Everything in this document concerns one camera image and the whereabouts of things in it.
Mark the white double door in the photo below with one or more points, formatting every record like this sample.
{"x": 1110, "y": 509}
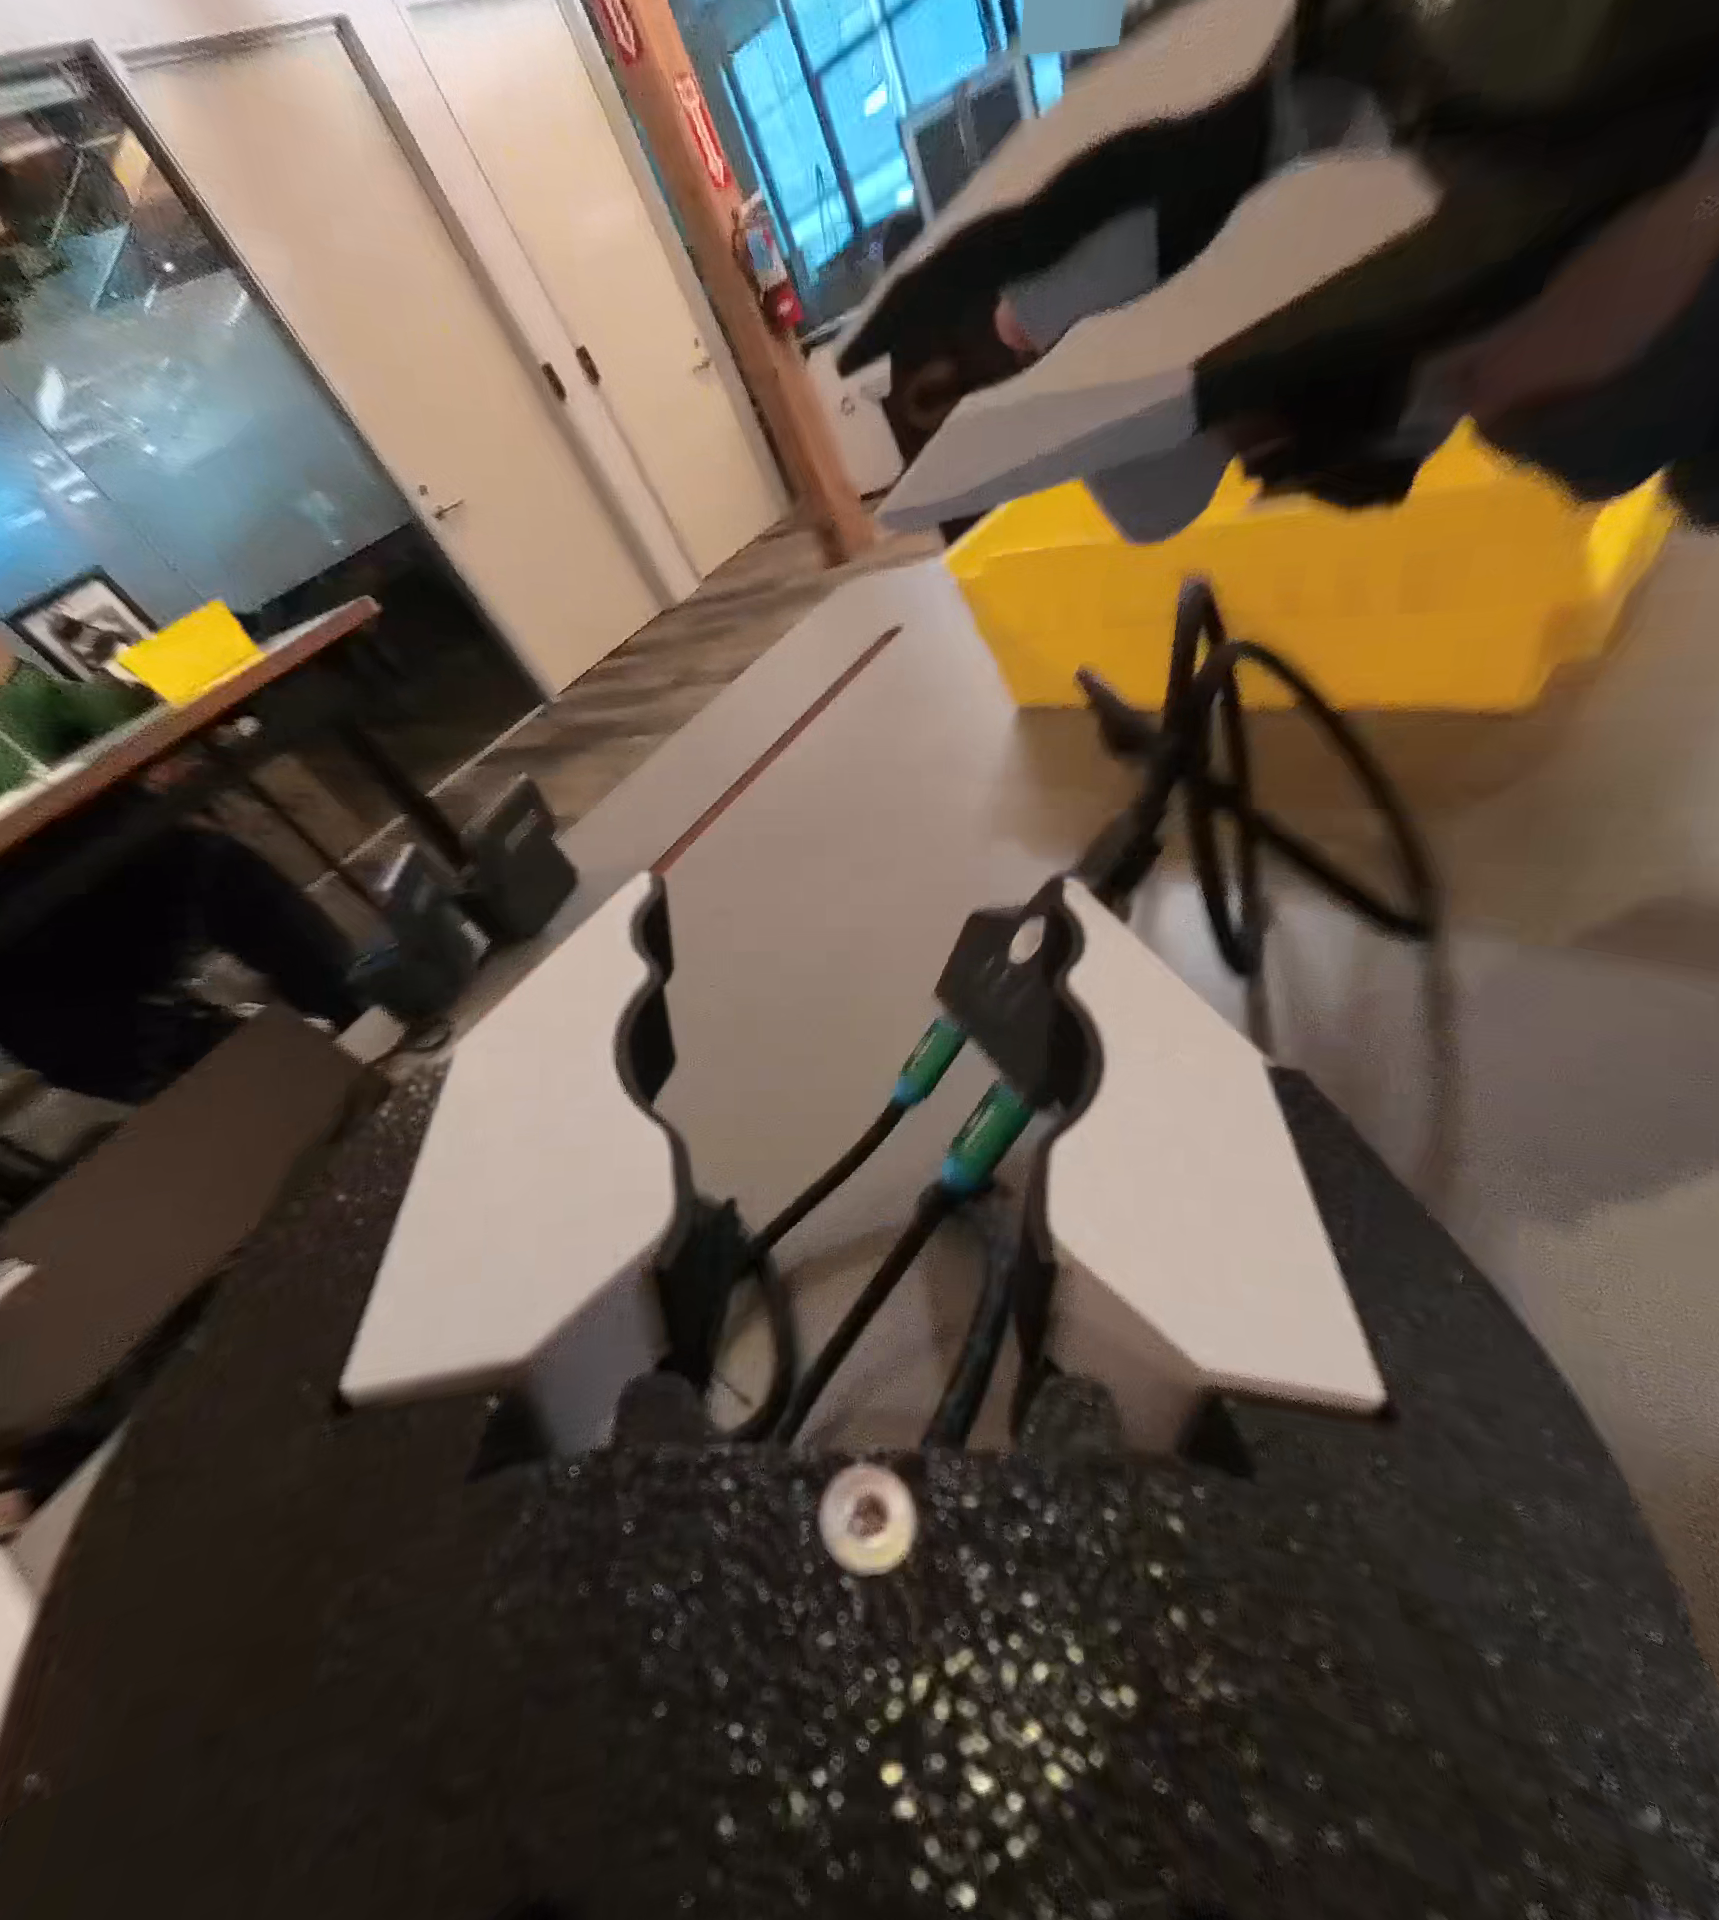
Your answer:
{"x": 604, "y": 271}

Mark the large yellow storage bin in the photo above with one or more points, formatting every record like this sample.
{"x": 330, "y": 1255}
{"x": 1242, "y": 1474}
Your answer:
{"x": 1324, "y": 614}

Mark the glass partition window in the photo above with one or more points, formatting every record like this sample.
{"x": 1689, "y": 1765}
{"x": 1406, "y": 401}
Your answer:
{"x": 124, "y": 404}

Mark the fire extinguisher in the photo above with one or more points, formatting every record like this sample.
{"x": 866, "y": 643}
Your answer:
{"x": 776, "y": 284}

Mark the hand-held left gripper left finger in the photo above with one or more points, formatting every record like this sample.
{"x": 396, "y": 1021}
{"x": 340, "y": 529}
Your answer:
{"x": 530, "y": 1184}

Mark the framed marker tag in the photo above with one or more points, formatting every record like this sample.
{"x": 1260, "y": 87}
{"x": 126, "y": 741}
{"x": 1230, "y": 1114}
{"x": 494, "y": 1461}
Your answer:
{"x": 72, "y": 623}

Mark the red sign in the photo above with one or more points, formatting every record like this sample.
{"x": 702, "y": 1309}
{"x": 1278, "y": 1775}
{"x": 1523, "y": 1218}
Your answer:
{"x": 702, "y": 134}
{"x": 622, "y": 26}

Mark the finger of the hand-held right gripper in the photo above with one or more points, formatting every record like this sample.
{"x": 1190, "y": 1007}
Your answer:
{"x": 1100, "y": 104}
{"x": 1100, "y": 404}

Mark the black hard case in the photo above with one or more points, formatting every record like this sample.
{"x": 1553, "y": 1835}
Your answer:
{"x": 514, "y": 863}
{"x": 416, "y": 930}

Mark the long brown-edged table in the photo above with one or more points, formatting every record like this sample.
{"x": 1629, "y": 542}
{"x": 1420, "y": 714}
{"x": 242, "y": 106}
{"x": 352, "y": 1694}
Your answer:
{"x": 304, "y": 645}

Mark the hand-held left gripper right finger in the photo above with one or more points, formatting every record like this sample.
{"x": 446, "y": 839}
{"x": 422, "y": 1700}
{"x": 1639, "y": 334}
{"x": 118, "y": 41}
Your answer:
{"x": 1204, "y": 1201}

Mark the computer monitor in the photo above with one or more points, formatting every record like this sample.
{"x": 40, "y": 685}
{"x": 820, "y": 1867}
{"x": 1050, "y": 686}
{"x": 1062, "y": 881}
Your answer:
{"x": 972, "y": 143}

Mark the small yellow bin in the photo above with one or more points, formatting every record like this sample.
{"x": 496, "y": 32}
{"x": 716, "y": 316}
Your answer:
{"x": 192, "y": 653}

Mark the exterior window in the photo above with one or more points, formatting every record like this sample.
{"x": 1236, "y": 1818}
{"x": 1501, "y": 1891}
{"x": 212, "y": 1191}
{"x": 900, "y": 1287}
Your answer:
{"x": 830, "y": 121}

